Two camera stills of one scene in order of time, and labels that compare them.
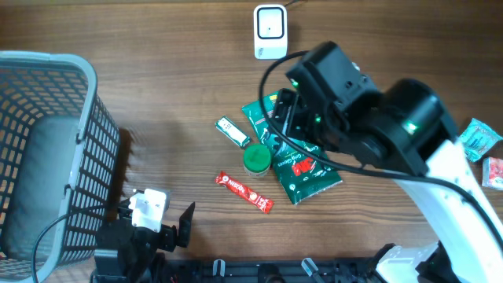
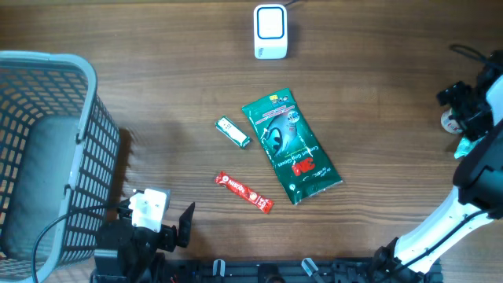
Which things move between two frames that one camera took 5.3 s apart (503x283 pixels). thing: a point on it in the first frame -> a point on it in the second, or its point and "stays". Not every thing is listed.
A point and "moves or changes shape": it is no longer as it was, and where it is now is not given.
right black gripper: x=298 y=126 -> x=474 y=126
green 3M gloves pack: x=300 y=168 stays
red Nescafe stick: x=256 y=199 stays
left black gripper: x=185 y=228 stays
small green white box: x=233 y=131 stays
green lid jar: x=256 y=159 moves or changes shape
